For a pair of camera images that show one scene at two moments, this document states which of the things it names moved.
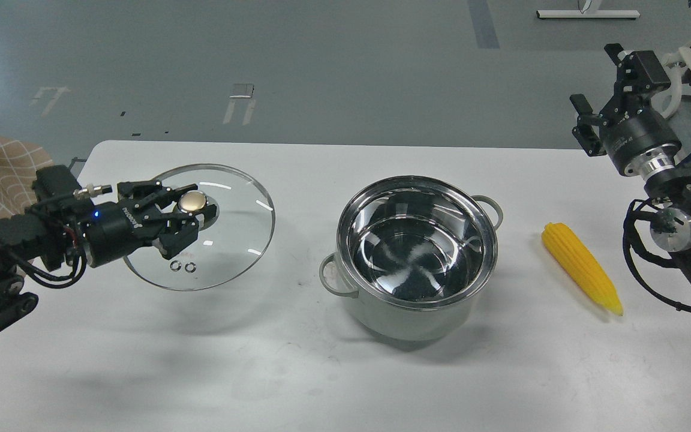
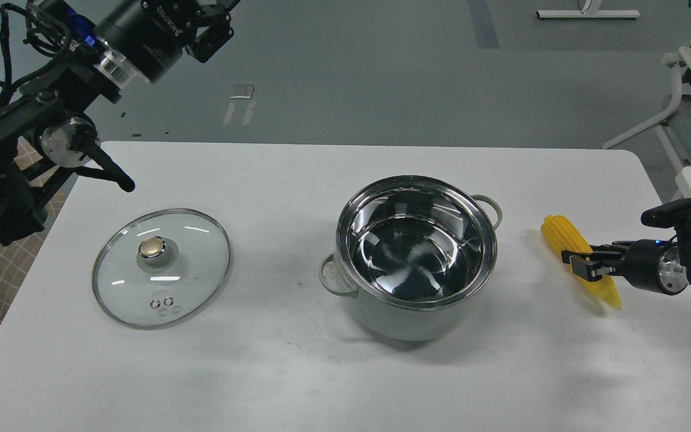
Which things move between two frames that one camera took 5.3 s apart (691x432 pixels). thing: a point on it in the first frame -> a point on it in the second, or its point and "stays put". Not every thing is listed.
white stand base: x=588 y=14 stays put
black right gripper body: x=638 y=140 -> x=641 y=264
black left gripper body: x=115 y=230 -> x=146 y=36
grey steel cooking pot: x=410 y=252 stays put
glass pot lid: x=230 y=245 -> x=157 y=266
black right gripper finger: x=639 y=73 -> x=592 y=265
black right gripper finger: x=587 y=131 -> x=617 y=248
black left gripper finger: x=182 y=231 -> x=212 y=38
